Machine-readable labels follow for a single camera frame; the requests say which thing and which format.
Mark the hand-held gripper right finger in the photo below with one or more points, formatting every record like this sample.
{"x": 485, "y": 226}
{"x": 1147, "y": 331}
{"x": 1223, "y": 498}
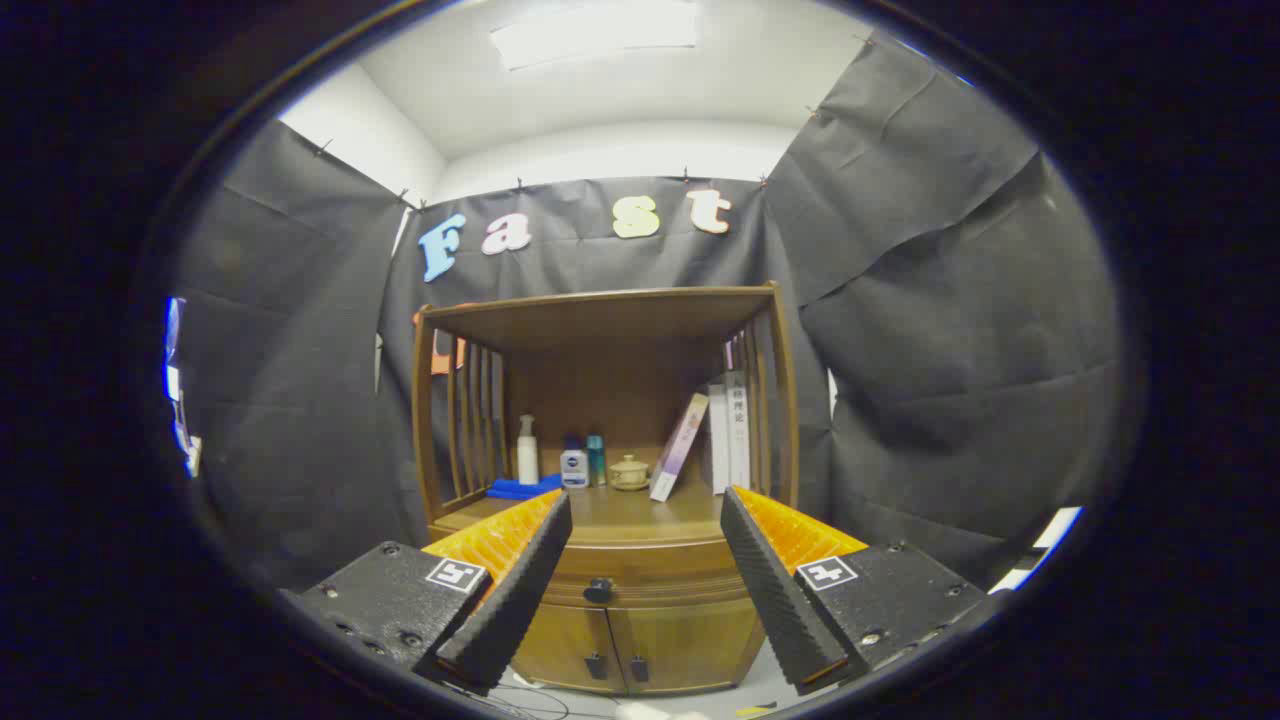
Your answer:
{"x": 770, "y": 590}

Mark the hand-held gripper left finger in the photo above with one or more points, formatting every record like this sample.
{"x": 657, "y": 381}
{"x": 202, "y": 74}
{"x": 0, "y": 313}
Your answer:
{"x": 520, "y": 590}

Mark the wooden cabinet door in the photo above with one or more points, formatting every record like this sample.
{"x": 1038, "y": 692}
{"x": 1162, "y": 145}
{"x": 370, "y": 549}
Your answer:
{"x": 565, "y": 640}
{"x": 690, "y": 640}

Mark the wooden countertop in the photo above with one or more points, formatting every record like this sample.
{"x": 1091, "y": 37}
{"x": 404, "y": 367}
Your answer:
{"x": 620, "y": 510}

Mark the wooden cabinet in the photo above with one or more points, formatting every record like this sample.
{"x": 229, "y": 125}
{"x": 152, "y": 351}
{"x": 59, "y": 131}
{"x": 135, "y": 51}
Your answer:
{"x": 610, "y": 330}

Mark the blue cloth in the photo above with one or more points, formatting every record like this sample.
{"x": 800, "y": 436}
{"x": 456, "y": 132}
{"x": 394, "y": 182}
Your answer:
{"x": 515, "y": 489}

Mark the white pump bottle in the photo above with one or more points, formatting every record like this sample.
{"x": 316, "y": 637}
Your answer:
{"x": 527, "y": 460}

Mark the white bottle with blue cap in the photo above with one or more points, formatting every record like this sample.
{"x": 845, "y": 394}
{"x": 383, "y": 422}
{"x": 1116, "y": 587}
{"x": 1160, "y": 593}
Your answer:
{"x": 574, "y": 470}

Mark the teal blue bottle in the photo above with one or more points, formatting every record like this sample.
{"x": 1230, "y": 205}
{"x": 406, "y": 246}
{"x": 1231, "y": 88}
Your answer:
{"x": 596, "y": 462}

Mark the beige lidded tea bowl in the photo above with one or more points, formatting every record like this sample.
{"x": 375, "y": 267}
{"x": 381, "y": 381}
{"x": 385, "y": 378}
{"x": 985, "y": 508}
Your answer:
{"x": 629, "y": 473}

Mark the white book with black lettering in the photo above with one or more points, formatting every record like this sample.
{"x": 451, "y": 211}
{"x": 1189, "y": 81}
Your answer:
{"x": 739, "y": 430}

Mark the white rounded object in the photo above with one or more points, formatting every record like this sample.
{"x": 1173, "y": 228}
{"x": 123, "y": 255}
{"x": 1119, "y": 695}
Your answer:
{"x": 655, "y": 712}

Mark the purple book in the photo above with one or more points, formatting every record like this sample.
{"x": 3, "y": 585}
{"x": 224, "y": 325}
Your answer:
{"x": 680, "y": 445}

